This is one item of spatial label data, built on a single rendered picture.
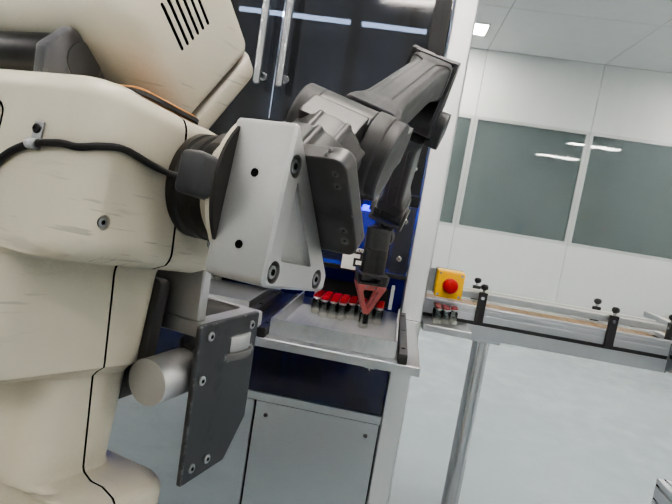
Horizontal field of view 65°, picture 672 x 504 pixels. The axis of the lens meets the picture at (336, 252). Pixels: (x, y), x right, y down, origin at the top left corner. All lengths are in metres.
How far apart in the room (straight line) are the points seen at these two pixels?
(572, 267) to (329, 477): 5.04
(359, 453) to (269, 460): 0.26
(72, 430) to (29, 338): 0.11
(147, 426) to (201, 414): 1.16
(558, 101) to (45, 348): 6.08
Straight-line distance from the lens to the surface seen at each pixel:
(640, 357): 1.71
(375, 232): 1.21
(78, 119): 0.39
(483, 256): 6.11
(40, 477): 0.53
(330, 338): 1.08
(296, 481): 1.64
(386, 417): 1.53
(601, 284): 6.45
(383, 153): 0.48
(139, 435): 1.73
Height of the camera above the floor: 1.19
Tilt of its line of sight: 6 degrees down
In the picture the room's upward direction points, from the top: 9 degrees clockwise
